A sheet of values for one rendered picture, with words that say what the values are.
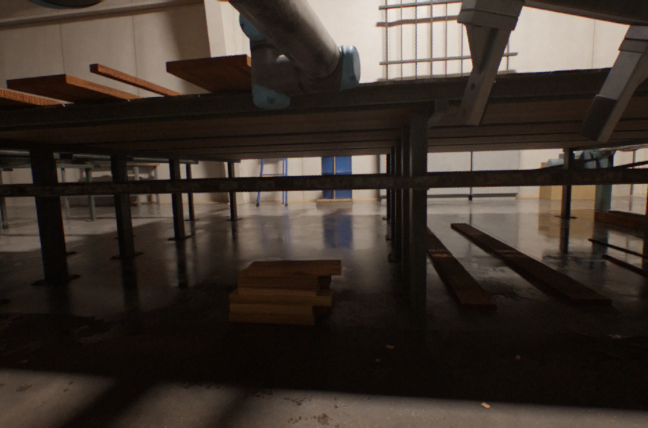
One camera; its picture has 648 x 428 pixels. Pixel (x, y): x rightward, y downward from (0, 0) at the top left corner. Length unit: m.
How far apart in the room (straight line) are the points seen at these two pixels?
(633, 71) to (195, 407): 1.00
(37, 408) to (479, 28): 1.20
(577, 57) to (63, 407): 8.32
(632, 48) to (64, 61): 10.33
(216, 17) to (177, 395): 6.75
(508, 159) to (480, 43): 6.67
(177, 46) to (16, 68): 4.12
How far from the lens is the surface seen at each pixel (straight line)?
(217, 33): 7.26
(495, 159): 6.94
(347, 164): 6.30
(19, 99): 1.64
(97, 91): 1.37
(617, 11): 0.39
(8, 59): 11.48
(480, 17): 0.34
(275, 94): 0.72
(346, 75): 0.67
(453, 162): 6.76
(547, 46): 8.19
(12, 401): 1.29
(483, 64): 0.36
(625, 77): 0.43
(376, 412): 0.94
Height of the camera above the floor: 0.57
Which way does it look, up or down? 7 degrees down
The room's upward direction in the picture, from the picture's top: 2 degrees counter-clockwise
